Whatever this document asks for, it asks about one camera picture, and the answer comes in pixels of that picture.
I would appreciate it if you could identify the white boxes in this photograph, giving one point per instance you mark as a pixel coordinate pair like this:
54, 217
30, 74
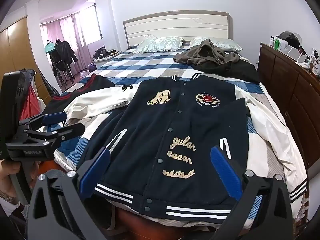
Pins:
296, 53

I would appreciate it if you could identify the black helmet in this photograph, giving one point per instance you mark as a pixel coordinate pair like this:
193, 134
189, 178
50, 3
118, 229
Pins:
290, 38

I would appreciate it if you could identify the black garment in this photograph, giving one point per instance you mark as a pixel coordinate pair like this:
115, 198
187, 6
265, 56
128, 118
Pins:
237, 71

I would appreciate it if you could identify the person's left hand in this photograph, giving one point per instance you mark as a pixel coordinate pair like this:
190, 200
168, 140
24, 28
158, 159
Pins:
5, 177

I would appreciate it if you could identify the green bottle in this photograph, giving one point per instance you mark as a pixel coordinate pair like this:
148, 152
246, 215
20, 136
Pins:
276, 43

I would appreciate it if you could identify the teal bag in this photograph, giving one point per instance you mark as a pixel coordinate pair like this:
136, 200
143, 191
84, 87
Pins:
49, 48

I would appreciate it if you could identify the brown hoodie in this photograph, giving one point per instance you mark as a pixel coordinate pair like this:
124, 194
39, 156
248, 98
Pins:
207, 52

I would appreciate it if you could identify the dark wooden dresser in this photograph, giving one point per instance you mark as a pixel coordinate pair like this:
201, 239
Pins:
282, 80

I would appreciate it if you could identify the pale patterned pillow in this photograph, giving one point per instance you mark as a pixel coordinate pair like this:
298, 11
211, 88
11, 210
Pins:
232, 45
160, 43

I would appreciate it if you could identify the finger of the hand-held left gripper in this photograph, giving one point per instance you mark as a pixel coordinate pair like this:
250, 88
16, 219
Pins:
53, 117
70, 131

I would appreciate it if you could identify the navy and white varsity jacket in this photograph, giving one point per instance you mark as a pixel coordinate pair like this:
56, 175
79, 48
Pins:
175, 110

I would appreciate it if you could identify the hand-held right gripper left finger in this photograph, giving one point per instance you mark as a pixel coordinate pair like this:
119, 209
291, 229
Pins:
96, 172

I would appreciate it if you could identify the pink curtains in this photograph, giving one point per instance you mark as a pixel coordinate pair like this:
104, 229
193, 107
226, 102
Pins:
55, 30

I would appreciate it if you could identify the dark jacket with red stripes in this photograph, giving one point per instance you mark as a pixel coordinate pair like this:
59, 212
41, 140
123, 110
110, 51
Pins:
95, 85

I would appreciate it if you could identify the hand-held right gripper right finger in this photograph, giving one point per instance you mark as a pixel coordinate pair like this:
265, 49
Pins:
225, 172

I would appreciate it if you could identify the light wooden wardrobe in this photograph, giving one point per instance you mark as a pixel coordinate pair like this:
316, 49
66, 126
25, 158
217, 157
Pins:
17, 50

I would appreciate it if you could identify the white and grey headboard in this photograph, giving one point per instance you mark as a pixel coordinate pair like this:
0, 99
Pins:
175, 23

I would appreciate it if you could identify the red cloth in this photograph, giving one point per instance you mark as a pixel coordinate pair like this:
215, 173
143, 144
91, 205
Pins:
28, 105

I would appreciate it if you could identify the white bottle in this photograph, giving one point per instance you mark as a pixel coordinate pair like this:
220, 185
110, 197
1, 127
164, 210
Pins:
271, 42

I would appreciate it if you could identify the blue checkered bed sheet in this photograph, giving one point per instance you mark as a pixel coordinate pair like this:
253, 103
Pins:
155, 66

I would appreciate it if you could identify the clothes rack with black clothes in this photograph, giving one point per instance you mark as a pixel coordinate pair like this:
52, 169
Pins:
63, 53

